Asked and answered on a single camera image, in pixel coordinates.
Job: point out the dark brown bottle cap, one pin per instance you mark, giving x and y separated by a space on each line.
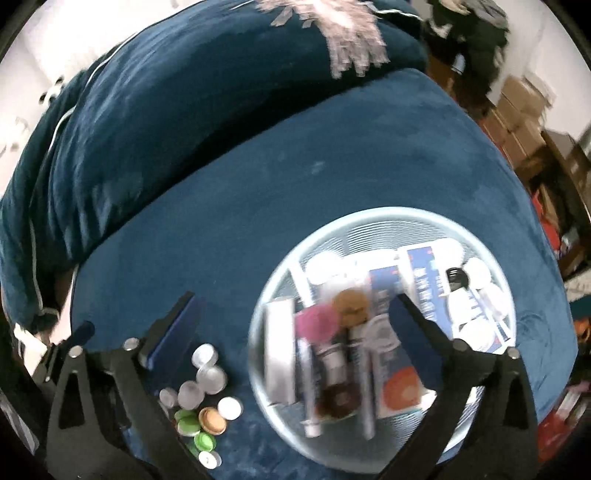
339 401

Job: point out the light blue mesh basket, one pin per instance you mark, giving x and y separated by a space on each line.
258 332

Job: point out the round white plastic lid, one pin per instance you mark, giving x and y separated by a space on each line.
475 334
323 267
478 272
448 251

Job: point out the dark blue velvet quilt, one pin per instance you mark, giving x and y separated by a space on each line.
161 115

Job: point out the orange tan bottle cap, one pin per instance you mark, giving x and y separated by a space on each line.
352 302

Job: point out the green bottle cap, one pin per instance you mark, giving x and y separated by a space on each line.
205 441
187 422

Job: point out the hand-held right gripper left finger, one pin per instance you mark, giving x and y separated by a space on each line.
182 323

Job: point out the blue and white carton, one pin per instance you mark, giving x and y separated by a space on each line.
427 281

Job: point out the pile of dark clothes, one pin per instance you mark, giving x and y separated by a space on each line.
471 32

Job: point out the clear round lid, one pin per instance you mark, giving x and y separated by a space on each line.
381 332

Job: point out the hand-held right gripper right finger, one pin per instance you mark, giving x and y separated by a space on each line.
406 323

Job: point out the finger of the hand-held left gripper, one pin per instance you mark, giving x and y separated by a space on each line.
83 333

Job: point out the pink fringed cloth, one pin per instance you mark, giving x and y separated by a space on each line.
337 32

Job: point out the carton with orange print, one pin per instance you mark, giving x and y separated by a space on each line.
401 387

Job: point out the dark blue bed sheet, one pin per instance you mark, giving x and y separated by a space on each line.
323 161

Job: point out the white tube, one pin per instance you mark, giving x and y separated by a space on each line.
308 392
369 401

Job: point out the cardboard box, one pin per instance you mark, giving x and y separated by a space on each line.
515 143
521 99

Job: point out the cluster of white bottle caps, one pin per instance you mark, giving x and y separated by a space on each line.
205 378

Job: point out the grey flat box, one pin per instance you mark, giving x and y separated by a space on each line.
279 350

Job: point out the pink bottle cap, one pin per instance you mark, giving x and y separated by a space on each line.
316 323

